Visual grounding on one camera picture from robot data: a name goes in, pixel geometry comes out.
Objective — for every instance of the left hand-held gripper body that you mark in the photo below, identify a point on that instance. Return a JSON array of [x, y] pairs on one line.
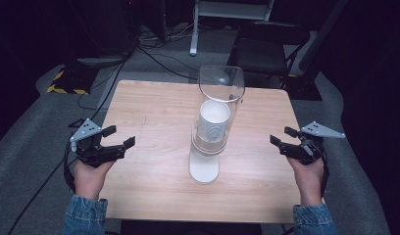
[[90, 153]]

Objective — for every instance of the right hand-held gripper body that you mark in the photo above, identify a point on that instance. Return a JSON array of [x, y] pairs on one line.
[[302, 151]]

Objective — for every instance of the person's left hand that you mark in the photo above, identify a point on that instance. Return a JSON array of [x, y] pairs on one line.
[[88, 181]]

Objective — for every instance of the person's right hand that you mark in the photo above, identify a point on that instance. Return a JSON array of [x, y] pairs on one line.
[[309, 182]]

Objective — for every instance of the black yellow striped base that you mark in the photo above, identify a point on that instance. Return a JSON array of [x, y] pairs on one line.
[[74, 80]]

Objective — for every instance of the stack of white paper cups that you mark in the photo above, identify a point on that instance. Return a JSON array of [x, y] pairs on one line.
[[214, 125]]

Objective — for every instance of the clear plastic cup dispenser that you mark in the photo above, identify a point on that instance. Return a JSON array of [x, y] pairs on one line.
[[204, 166]]

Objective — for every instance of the dark metal stand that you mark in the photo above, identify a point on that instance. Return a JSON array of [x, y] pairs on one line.
[[314, 52]]

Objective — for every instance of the black chair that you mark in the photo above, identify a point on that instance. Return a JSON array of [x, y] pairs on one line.
[[260, 52]]

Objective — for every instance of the black equipment case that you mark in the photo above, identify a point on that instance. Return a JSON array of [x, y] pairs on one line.
[[106, 32]]

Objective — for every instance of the white desk frame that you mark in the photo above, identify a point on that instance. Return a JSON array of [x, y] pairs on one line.
[[227, 9]]

